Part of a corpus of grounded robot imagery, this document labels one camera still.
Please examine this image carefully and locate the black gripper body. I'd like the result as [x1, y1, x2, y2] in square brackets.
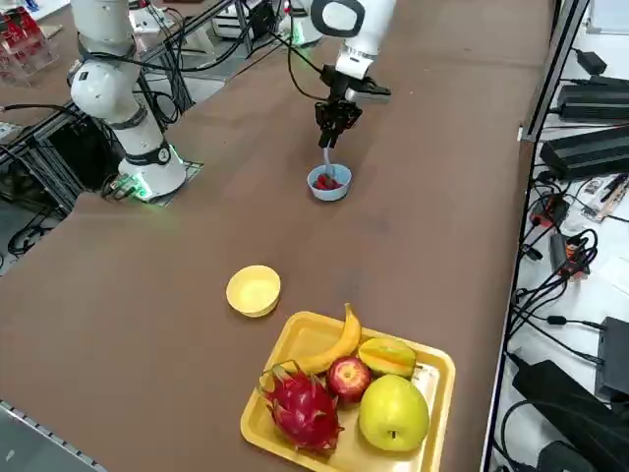
[319, 66, 365, 112]

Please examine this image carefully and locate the light blue spoon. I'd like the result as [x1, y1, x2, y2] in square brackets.
[321, 145, 340, 186]

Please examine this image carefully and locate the light blue bowl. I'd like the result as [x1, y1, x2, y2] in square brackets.
[307, 164, 354, 204]

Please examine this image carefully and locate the yellow bowl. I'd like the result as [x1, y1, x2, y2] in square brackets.
[225, 265, 282, 319]

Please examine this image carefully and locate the white box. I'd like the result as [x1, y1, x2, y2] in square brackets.
[212, 2, 276, 41]

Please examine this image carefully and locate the yellow plastic tray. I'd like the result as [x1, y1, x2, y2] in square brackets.
[239, 310, 457, 472]

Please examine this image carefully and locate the orange and black plug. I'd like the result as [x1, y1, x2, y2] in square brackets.
[529, 193, 571, 228]
[548, 232, 593, 280]

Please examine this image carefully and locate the yellow banana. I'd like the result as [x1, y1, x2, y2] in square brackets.
[287, 302, 364, 376]

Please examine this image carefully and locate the long black power adapter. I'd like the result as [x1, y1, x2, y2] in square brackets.
[557, 83, 629, 124]
[539, 125, 629, 182]

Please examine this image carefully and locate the yellow star fruit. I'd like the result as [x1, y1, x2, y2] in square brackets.
[357, 337, 419, 379]

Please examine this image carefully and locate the small black power adapter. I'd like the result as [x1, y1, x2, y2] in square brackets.
[574, 48, 609, 76]

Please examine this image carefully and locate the red apple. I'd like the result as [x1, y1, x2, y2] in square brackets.
[326, 356, 373, 408]

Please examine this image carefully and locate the circuit board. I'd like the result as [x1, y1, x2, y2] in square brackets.
[581, 172, 629, 223]

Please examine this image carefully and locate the pink dragon fruit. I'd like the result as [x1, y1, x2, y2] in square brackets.
[258, 360, 345, 456]

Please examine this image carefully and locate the large yellow-green apple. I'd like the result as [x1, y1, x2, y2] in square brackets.
[358, 374, 431, 452]

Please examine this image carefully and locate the clear box with red items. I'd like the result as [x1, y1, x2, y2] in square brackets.
[0, 9, 61, 89]

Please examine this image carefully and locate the black box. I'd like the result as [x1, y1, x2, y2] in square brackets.
[593, 316, 629, 400]

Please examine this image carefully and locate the black round device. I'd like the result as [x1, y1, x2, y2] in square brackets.
[535, 440, 586, 472]

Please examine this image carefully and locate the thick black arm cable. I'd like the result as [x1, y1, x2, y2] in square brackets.
[267, 29, 330, 102]

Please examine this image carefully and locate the aluminium camera pole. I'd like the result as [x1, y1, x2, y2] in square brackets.
[519, 0, 591, 143]

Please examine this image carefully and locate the black metal frame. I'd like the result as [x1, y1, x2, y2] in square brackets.
[0, 105, 124, 220]

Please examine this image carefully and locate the grey aluminium rail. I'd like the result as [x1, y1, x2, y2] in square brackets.
[0, 397, 107, 472]

